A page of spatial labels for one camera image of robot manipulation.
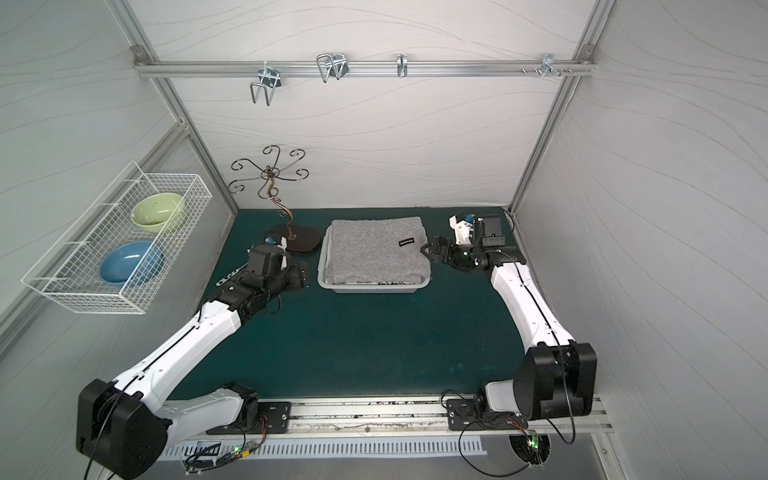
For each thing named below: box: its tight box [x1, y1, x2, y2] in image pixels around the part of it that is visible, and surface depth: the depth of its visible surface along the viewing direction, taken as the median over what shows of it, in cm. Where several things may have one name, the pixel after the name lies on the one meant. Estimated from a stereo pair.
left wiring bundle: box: [185, 416, 268, 476], surface depth 69 cm
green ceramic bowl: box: [130, 192, 184, 234], surface depth 73 cm
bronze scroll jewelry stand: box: [228, 145, 321, 253], surface depth 91 cm
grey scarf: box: [324, 217, 431, 285], surface depth 92 cm
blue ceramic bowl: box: [99, 240, 165, 288], surface depth 65 cm
